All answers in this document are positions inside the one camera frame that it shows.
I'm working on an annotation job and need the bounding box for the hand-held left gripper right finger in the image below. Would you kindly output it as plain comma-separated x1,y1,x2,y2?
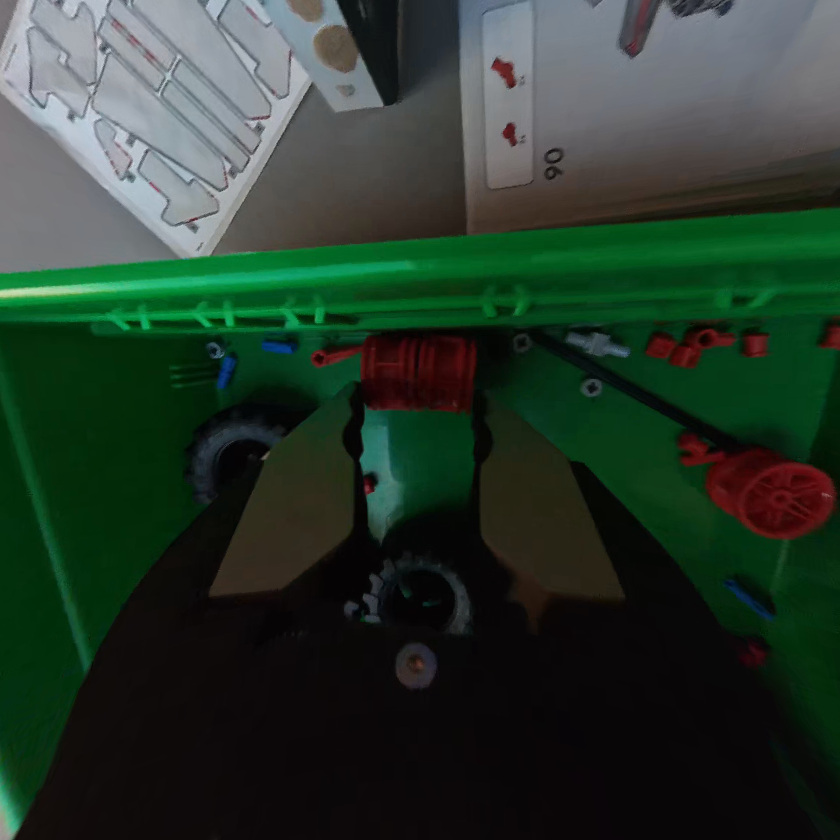
471,388,626,601

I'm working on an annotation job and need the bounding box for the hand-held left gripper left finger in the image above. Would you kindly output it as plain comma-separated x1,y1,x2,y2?
209,382,371,598

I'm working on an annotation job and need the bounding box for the red lego wheel hub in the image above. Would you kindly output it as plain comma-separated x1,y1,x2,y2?
360,335,421,411
705,448,837,540
419,336,479,414

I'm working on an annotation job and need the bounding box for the green plastic bin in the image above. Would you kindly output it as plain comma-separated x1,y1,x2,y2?
0,209,840,840

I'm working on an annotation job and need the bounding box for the black lego tyre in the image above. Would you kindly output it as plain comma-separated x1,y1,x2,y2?
185,403,290,505
344,551,473,636

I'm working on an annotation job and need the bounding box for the long black lego axle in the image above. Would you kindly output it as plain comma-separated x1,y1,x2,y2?
528,331,746,455

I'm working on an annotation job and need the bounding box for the red angled lego piece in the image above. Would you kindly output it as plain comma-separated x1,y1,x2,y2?
677,433,726,467

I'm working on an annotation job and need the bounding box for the grey lego connector pin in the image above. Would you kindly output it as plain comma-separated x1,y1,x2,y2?
566,331,631,358

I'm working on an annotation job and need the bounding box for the lego instruction booklet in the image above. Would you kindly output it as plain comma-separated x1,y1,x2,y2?
459,0,840,236

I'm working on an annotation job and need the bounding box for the lego sticker sheet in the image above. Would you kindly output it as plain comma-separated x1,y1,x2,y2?
0,0,312,258

